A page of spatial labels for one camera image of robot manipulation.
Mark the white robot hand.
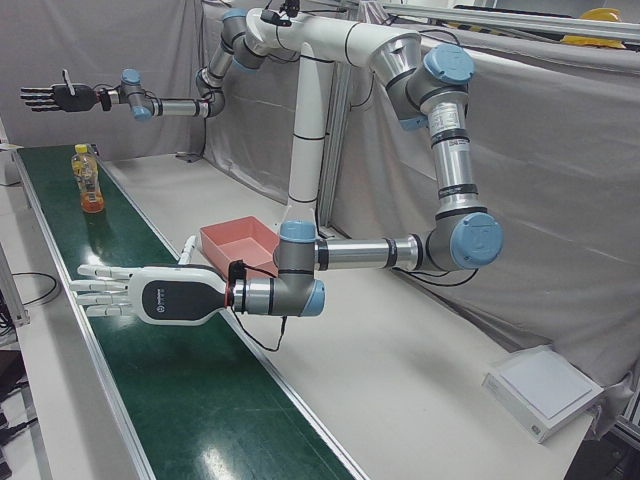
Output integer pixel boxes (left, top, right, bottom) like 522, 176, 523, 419
69, 234, 234, 327

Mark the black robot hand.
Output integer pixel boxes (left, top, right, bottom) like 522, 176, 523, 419
19, 69, 100, 115

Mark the orange juice bottle yellow cap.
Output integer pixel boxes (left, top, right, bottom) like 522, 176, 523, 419
69, 143, 109, 215

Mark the pink plastic basket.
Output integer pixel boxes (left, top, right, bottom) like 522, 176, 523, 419
199, 215, 281, 279

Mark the grey fabric backdrop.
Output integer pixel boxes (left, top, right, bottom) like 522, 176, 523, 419
0, 0, 211, 162

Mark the green conveyor belt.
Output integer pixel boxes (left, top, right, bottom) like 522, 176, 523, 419
13, 143, 371, 480

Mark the small white box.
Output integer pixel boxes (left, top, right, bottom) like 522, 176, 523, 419
0, 142, 24, 188

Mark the aluminium table leg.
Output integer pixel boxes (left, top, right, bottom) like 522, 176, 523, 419
0, 244, 29, 329

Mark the black equipment rack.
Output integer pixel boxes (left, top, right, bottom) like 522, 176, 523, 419
0, 349, 39, 480

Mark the white robot torso column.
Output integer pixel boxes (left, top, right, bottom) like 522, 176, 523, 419
244, 7, 421, 236

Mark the aluminium support column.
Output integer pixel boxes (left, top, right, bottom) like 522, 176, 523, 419
317, 62, 352, 237

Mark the flat white box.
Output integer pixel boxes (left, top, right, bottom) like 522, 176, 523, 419
481, 344, 605, 445

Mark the grey fabric side curtain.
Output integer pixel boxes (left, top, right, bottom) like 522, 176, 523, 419
199, 0, 640, 446

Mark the yellow black striped bar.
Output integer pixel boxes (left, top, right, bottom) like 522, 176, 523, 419
434, 19, 566, 39

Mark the aluminium overhead beam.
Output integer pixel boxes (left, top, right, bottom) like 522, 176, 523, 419
384, 2, 640, 44

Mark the yellow hard hat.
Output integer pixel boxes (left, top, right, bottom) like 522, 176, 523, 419
579, 7, 624, 24
558, 32, 627, 51

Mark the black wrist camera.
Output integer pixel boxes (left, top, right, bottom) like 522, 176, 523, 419
227, 259, 248, 289

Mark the black floor cable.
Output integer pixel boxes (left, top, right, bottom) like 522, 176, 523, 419
9, 272, 59, 307

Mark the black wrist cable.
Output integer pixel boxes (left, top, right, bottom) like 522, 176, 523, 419
229, 259, 290, 354

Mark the black head camera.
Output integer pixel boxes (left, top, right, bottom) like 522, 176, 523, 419
259, 0, 301, 28

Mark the aluminium corner frame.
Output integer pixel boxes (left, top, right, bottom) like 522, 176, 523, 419
612, 369, 640, 454

